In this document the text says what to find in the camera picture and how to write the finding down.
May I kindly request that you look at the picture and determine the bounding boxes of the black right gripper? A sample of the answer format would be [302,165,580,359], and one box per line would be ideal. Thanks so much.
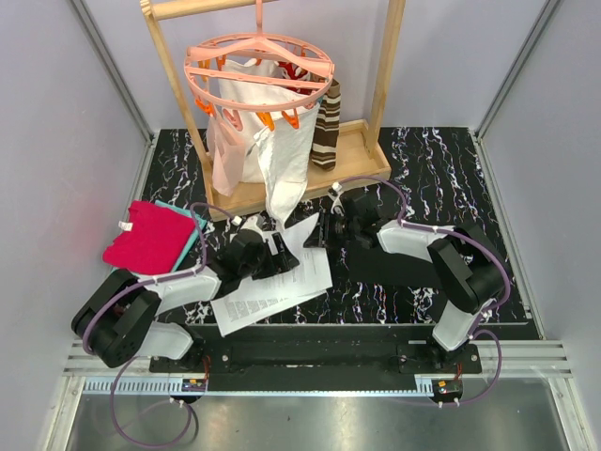
[303,209,360,252]

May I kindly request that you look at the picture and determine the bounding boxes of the white signature form sheet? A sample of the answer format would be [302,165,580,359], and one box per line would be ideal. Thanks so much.
[267,213,332,298]

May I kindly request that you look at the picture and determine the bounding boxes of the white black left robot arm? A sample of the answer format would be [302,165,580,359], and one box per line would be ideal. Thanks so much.
[70,225,301,372]

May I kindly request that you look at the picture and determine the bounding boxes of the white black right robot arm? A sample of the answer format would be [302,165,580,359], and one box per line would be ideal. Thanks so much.
[303,194,511,373]

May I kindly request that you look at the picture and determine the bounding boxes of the white printed text sheet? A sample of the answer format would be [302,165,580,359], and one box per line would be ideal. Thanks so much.
[210,289,327,336]

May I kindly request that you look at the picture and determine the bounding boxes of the brown striped sock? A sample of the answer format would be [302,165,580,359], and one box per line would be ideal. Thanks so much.
[310,80,341,171]

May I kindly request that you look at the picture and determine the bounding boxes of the teal folded cloth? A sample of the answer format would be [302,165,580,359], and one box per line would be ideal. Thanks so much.
[154,200,199,272]

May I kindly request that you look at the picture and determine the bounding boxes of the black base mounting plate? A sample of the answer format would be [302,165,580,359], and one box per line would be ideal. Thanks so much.
[149,324,483,394]

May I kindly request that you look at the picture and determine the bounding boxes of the white hanging towel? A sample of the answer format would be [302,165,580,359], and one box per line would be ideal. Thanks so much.
[208,58,320,231]

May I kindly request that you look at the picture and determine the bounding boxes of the red folded shirt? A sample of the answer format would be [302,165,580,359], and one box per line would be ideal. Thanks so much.
[102,200,193,275]

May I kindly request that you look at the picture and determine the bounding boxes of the pink hanging cloth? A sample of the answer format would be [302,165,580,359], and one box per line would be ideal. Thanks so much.
[207,117,246,196]

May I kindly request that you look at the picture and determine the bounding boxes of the red white patterned cloth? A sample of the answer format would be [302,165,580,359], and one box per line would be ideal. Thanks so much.
[277,61,312,95]

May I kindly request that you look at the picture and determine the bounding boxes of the pink round clip hanger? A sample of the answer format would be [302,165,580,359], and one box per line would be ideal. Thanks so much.
[184,1,335,129]

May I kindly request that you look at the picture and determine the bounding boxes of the wooden drying rack frame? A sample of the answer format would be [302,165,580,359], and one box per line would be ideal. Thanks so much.
[141,1,405,223]

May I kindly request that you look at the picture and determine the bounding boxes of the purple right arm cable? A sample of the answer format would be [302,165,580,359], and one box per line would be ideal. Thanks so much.
[331,176,513,408]

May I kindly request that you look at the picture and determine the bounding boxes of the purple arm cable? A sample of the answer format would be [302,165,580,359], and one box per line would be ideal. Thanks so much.
[331,176,513,408]
[82,202,240,445]

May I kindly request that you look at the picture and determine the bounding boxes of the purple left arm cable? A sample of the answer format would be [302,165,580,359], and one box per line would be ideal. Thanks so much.
[82,202,240,445]

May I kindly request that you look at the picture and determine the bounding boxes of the aluminium frame rail left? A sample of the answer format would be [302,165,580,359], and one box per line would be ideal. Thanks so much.
[65,0,159,147]

